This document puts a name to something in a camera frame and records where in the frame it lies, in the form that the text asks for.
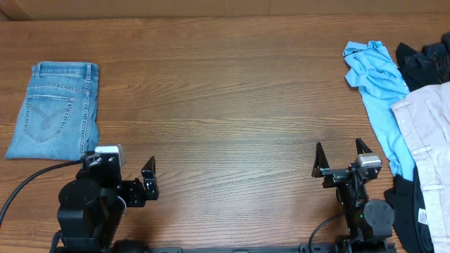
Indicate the white pink cloth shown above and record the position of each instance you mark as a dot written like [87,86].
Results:
[423,120]

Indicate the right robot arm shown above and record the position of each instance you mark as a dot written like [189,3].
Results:
[369,222]

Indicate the light blue denim jeans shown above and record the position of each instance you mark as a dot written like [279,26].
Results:
[57,120]

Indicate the black garment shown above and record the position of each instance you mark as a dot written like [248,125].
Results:
[410,222]

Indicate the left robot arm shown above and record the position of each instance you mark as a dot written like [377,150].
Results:
[92,206]

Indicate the light blue t-shirt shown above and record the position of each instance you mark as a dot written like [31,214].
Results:
[373,72]

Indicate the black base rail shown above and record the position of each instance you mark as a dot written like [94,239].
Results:
[302,248]

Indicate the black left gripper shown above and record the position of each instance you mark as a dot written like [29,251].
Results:
[133,187]

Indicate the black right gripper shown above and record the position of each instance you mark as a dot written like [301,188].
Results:
[335,176]

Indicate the dark patterned garment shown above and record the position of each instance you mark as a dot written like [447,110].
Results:
[426,67]

